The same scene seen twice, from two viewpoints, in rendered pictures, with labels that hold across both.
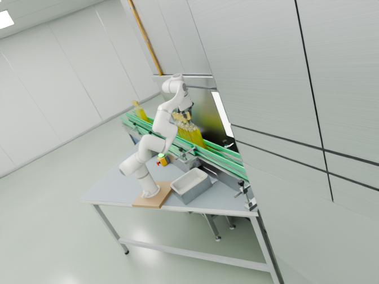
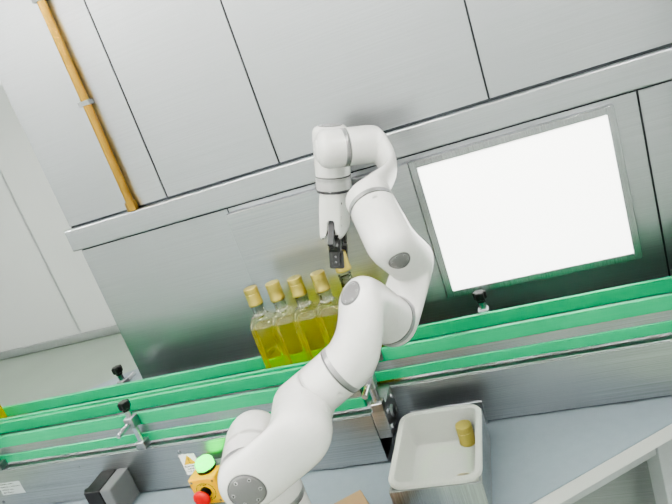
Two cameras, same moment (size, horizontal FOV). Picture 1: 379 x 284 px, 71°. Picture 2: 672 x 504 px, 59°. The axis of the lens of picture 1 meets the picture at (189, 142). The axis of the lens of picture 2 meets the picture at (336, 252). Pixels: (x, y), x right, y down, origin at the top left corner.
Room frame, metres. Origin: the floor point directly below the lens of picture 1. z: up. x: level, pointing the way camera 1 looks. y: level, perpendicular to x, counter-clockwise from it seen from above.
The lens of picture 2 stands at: (0.92, 0.92, 1.56)
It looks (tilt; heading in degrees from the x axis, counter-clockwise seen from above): 16 degrees down; 309
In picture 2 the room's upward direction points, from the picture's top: 19 degrees counter-clockwise
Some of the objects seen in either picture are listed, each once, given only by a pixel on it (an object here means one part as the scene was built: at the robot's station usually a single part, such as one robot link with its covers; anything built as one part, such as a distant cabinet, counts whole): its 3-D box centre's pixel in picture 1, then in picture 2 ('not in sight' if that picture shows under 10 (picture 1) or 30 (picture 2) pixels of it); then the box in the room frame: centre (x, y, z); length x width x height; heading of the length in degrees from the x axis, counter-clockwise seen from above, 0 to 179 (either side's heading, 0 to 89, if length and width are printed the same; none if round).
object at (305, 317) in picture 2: (189, 136); (318, 343); (1.81, -0.02, 0.99); 0.06 x 0.06 x 0.21; 19
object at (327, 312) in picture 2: (192, 137); (341, 339); (1.76, -0.03, 0.99); 0.06 x 0.06 x 0.21; 20
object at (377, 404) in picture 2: (186, 154); (372, 377); (1.64, 0.05, 0.95); 0.17 x 0.03 x 0.12; 110
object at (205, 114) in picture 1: (217, 112); (420, 233); (1.59, -0.24, 1.15); 0.90 x 0.03 x 0.34; 20
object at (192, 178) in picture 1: (190, 184); (442, 459); (1.49, 0.10, 0.80); 0.22 x 0.17 x 0.09; 110
